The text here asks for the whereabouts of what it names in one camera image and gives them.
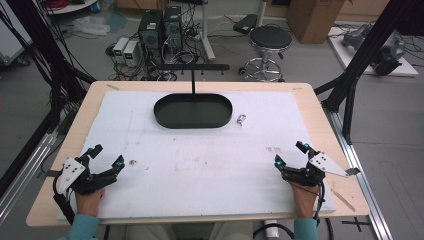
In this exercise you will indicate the thin wooden stick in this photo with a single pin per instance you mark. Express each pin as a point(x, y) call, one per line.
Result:
point(343, 200)

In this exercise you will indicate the tiny silver earring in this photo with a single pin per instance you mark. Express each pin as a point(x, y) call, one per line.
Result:
point(132, 162)

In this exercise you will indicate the black flat box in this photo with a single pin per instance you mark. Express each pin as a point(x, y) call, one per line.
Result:
point(245, 24)

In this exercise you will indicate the white foam mat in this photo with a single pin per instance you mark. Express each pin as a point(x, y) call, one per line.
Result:
point(200, 166)

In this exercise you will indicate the person's left hand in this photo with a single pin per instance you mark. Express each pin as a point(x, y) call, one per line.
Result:
point(88, 202)

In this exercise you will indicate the black round stool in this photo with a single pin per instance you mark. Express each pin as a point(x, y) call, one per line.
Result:
point(270, 40)

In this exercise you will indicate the brown cardboard box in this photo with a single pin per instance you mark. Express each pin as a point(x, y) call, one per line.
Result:
point(313, 20)

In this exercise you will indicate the black computer tower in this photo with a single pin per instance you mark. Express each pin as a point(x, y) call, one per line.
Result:
point(150, 33)
point(172, 28)

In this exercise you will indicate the grey robot device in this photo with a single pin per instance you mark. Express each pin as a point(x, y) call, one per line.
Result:
point(386, 50)

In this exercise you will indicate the grey equipment case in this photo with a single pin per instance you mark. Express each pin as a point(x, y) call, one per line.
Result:
point(11, 36)

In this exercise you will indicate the white desk leg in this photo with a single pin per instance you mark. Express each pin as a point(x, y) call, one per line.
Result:
point(207, 33)

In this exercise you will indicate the aluminium rail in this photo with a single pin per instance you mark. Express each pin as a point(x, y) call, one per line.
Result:
point(361, 180)
point(28, 166)

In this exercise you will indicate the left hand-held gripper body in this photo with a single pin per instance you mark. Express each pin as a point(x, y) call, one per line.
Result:
point(71, 171)

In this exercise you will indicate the person's right hand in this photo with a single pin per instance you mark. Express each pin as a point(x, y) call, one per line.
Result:
point(305, 200)

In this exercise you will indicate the black oval tray hanger stand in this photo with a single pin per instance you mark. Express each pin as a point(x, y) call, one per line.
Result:
point(193, 111)

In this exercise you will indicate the white cylinder under table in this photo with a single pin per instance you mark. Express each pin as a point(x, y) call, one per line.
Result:
point(271, 229)

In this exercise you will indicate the white power supply unit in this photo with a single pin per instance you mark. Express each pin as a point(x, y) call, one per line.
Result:
point(131, 53)
point(120, 49)

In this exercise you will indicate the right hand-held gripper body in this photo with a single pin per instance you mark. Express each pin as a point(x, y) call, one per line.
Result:
point(328, 163)

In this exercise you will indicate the black metal frame post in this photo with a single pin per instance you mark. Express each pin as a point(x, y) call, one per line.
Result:
point(363, 53)
point(36, 43)

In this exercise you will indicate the white floor board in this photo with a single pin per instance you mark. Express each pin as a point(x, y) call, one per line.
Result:
point(405, 68)

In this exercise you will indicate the clear plastic bag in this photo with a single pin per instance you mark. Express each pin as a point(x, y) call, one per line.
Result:
point(90, 25)

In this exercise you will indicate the person's legs light trousers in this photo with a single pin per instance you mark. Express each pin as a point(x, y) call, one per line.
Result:
point(150, 232)

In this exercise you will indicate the white round table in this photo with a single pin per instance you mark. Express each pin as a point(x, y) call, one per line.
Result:
point(71, 6)

